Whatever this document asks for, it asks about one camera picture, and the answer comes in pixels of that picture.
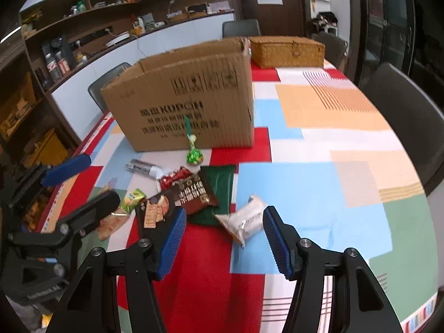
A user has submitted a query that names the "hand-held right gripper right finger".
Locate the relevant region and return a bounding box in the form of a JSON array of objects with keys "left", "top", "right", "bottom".
[{"left": 263, "top": 206, "right": 405, "bottom": 333}]

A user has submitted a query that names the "brown biscuit packet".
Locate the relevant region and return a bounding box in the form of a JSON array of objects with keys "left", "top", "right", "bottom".
[{"left": 163, "top": 173, "right": 220, "bottom": 216}]

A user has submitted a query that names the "red snack packet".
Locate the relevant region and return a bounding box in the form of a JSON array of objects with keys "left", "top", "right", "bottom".
[{"left": 159, "top": 166, "right": 193, "bottom": 190}]

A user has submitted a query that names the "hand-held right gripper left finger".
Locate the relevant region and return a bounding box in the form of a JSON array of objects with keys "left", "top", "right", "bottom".
[{"left": 45, "top": 208, "right": 188, "bottom": 333}]

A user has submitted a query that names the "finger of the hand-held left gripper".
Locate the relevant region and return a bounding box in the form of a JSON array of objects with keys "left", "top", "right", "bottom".
[
  {"left": 7, "top": 153, "right": 91, "bottom": 209},
  {"left": 9, "top": 191, "right": 121, "bottom": 250}
]

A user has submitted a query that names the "silver snack packet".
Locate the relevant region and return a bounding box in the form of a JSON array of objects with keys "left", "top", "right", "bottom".
[{"left": 125, "top": 159, "right": 163, "bottom": 180}]

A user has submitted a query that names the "dark cracker packet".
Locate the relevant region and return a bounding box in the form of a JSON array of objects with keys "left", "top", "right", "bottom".
[{"left": 135, "top": 194, "right": 181, "bottom": 247}]

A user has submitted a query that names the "brown cardboard box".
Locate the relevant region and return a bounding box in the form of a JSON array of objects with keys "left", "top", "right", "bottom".
[{"left": 100, "top": 37, "right": 255, "bottom": 152}]

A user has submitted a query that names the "dark clothes pile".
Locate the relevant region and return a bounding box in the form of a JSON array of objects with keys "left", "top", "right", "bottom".
[{"left": 310, "top": 12, "right": 339, "bottom": 35}]

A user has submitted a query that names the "dark green snack packet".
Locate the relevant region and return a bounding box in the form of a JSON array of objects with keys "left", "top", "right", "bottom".
[{"left": 189, "top": 165, "right": 237, "bottom": 228}]

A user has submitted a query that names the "yellow storage bin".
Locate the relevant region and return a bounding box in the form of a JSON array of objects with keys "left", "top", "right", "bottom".
[{"left": 31, "top": 128, "right": 69, "bottom": 168}]

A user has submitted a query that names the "colourful patchwork tablecloth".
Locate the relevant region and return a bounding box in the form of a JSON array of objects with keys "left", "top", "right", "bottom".
[{"left": 40, "top": 60, "right": 438, "bottom": 333}]

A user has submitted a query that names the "lidded wicker basket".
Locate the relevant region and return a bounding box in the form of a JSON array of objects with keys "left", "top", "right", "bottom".
[{"left": 249, "top": 36, "right": 326, "bottom": 69}]

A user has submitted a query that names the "wall power socket strip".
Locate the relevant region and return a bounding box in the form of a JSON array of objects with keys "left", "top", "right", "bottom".
[{"left": 69, "top": 26, "right": 115, "bottom": 46}]

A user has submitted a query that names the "glass sliding door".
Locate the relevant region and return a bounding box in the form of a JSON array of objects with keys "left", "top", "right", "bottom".
[{"left": 357, "top": 0, "right": 444, "bottom": 105}]

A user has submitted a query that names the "wooden storage shelf unit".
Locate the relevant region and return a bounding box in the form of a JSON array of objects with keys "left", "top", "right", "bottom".
[{"left": 0, "top": 49, "right": 80, "bottom": 181}]

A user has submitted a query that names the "small light green packet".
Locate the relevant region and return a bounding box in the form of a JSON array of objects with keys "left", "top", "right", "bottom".
[{"left": 120, "top": 188, "right": 146, "bottom": 214}]

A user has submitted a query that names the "dark grey dining chair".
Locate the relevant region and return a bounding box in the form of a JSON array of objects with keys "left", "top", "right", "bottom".
[
  {"left": 312, "top": 31, "right": 348, "bottom": 69},
  {"left": 222, "top": 19, "right": 261, "bottom": 38},
  {"left": 361, "top": 62, "right": 444, "bottom": 195},
  {"left": 88, "top": 62, "right": 132, "bottom": 112}
]

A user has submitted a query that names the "wooden wall shelf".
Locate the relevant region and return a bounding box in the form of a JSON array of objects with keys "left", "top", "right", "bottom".
[{"left": 19, "top": 0, "right": 143, "bottom": 40}]

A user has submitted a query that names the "dark wooden door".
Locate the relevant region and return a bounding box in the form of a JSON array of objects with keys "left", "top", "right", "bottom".
[{"left": 231, "top": 0, "right": 313, "bottom": 38}]

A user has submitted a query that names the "white flat tray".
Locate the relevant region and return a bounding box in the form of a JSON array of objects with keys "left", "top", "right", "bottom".
[{"left": 104, "top": 33, "right": 130, "bottom": 48}]

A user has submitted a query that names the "white snack packet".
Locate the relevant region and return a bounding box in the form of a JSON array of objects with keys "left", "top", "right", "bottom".
[{"left": 214, "top": 194, "right": 269, "bottom": 248}]

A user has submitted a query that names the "black coffee machine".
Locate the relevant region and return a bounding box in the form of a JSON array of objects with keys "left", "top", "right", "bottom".
[{"left": 42, "top": 37, "right": 72, "bottom": 59}]

